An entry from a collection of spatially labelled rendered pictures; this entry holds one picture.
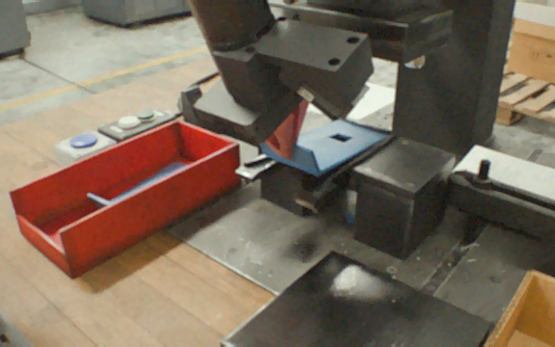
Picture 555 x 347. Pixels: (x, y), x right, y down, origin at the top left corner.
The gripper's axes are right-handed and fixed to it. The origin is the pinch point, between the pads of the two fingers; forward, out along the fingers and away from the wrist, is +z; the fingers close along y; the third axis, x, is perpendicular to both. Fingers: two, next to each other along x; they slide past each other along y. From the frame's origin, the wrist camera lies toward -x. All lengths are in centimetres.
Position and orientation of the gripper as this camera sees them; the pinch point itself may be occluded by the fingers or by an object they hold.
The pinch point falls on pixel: (284, 148)
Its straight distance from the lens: 50.4
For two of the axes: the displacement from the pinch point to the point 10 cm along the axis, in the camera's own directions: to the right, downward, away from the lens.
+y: 5.8, -7.0, 4.1
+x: -7.7, -3.1, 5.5
